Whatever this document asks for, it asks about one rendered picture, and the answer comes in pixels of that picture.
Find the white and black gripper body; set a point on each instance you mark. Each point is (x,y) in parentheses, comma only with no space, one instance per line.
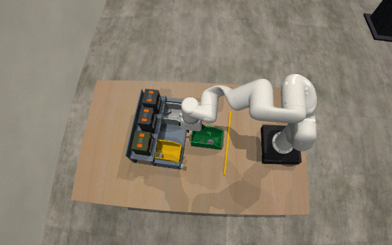
(195,127)

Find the green bin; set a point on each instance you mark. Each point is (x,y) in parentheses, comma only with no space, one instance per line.
(206,134)

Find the olive green tool case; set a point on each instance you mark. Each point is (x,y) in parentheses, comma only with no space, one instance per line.
(142,143)

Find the yellow open bin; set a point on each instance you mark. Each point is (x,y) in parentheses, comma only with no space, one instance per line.
(171,151)

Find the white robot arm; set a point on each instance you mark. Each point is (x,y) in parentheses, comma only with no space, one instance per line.
(297,95)

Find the black case with orange latches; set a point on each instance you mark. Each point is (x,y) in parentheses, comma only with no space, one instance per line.
(152,99)

